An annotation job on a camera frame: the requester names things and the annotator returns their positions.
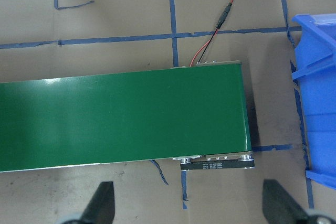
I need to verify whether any red black power cable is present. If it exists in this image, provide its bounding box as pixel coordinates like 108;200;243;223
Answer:
190;0;251;67

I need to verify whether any green conveyor belt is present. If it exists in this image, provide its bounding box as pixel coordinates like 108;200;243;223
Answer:
1;62;251;172

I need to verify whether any blue right storage bin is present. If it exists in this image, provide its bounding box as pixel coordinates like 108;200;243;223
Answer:
292;14;335;189

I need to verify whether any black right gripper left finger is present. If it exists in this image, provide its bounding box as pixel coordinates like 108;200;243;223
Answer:
80;182;115;223

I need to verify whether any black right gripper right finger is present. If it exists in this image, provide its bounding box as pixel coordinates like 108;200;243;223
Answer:
262;179;308;223

